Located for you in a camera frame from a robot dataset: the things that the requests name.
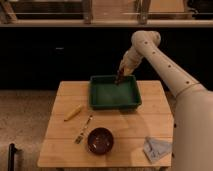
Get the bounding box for wooden shelf frame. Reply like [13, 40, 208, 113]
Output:
[0, 0, 213, 28]

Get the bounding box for black chair back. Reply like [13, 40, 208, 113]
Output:
[8, 143, 17, 171]

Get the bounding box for wooden table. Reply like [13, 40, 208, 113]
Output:
[38, 81, 173, 169]

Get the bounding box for dark purple bowl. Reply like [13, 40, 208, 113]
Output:
[87, 127, 114, 155]

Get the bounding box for green rectangular tray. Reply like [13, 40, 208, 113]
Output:
[89, 75, 142, 110]

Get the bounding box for grey folded cloth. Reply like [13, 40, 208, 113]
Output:
[143, 137, 172, 164]

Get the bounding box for dark purple grapes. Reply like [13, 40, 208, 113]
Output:
[115, 70, 124, 84]

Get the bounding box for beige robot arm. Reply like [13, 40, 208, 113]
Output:
[119, 30, 213, 171]

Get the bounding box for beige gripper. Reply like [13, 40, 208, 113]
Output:
[119, 47, 143, 76]

